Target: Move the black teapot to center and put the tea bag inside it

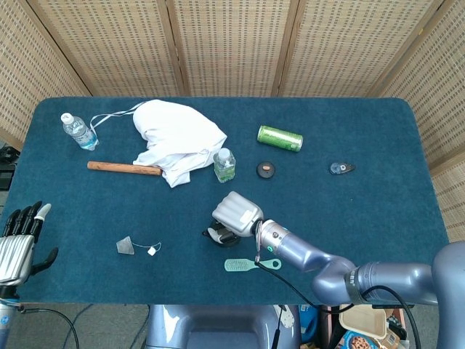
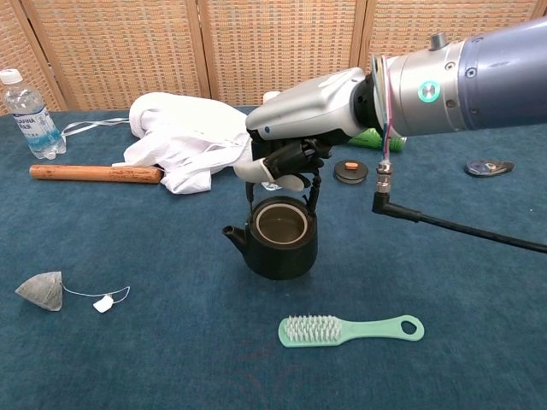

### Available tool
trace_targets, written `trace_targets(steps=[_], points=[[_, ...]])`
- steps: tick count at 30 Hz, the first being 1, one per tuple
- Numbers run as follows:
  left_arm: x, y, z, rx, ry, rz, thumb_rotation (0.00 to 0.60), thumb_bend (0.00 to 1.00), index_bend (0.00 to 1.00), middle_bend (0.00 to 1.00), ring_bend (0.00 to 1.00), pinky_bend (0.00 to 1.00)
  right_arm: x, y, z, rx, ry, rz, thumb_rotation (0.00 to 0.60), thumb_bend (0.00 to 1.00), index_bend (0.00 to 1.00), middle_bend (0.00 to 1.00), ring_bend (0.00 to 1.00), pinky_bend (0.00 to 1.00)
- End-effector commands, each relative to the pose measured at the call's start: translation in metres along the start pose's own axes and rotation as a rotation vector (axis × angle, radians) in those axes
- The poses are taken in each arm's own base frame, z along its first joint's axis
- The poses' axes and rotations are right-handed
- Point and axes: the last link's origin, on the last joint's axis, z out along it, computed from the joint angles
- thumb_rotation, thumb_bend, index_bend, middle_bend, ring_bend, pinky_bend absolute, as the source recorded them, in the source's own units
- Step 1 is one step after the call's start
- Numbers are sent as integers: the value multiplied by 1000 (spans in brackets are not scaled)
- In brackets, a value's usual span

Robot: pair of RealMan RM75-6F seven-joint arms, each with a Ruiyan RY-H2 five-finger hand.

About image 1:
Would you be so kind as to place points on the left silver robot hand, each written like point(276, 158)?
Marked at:
point(16, 254)

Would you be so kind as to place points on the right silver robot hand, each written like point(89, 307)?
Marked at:
point(236, 212)

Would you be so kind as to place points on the black cast iron teapot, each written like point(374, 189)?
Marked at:
point(229, 243)

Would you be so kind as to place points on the black teapot lid wooden knob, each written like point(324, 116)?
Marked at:
point(265, 173)

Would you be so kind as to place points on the green label water bottle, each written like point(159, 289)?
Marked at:
point(224, 169)

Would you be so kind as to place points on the mint green plastic brush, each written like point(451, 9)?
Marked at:
point(236, 264)

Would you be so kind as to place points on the black equipment beside table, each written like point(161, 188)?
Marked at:
point(7, 171)

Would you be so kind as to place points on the green drink can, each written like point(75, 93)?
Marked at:
point(279, 138)

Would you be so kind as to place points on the white cloth with ribbon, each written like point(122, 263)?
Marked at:
point(174, 134)

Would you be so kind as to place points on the blue table cover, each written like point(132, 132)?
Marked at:
point(109, 207)

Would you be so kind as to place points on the blue-grey robot torso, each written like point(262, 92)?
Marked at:
point(218, 327)

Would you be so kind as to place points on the wooden rolling pin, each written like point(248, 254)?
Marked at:
point(120, 168)

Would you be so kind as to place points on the blue packet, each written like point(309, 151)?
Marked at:
point(309, 323)

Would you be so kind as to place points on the blue label water bottle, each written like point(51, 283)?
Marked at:
point(81, 134)

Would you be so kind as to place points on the beige food container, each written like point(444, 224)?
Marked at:
point(363, 321)

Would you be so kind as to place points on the woven bamboo folding screen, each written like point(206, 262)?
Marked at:
point(232, 43)

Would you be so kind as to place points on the blue cookie box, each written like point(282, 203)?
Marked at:
point(357, 341)

